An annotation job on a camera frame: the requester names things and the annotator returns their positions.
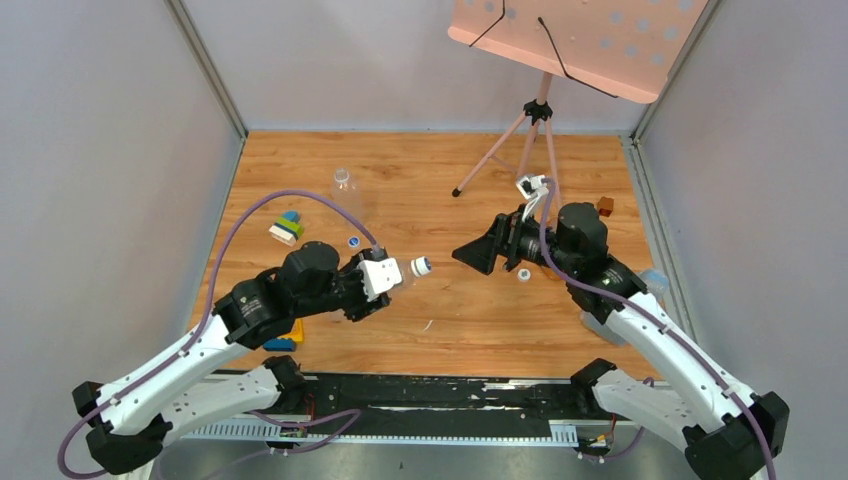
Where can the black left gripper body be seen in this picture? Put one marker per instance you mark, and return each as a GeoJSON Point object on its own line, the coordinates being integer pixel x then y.
{"type": "Point", "coordinates": [357, 302]}

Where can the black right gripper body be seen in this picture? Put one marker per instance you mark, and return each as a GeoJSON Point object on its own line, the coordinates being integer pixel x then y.
{"type": "Point", "coordinates": [532, 250]}

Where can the clear bottle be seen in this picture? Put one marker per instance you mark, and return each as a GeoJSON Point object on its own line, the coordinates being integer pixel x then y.
{"type": "Point", "coordinates": [408, 280]}
{"type": "Point", "coordinates": [346, 193]}

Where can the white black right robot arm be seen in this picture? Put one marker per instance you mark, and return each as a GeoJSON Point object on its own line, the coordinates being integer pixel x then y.
{"type": "Point", "coordinates": [662, 344]}

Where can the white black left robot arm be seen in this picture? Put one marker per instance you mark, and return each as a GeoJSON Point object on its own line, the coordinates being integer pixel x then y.
{"type": "Point", "coordinates": [133, 418]}

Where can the yellow triangular toy block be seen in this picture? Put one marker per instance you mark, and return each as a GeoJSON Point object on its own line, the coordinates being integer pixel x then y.
{"type": "Point", "coordinates": [287, 342]}

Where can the small brown cube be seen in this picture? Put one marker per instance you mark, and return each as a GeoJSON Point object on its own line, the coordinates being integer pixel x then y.
{"type": "Point", "coordinates": [605, 206]}

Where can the stacked toy building blocks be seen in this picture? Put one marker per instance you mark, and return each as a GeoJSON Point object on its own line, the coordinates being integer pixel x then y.
{"type": "Point", "coordinates": [287, 228]}

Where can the pink music stand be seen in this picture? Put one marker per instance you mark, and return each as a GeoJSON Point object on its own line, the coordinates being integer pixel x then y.
{"type": "Point", "coordinates": [624, 50]}

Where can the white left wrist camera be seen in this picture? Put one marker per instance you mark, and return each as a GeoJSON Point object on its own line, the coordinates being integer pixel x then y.
{"type": "Point", "coordinates": [380, 277]}

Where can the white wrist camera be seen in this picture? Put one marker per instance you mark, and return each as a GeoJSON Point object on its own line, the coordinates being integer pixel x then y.
{"type": "Point", "coordinates": [535, 190]}
{"type": "Point", "coordinates": [380, 277]}

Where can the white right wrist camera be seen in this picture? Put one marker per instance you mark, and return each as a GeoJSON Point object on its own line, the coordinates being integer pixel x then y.
{"type": "Point", "coordinates": [535, 190]}

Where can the black metal base rail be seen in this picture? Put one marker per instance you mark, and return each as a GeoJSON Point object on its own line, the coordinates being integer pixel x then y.
{"type": "Point", "coordinates": [449, 409]}

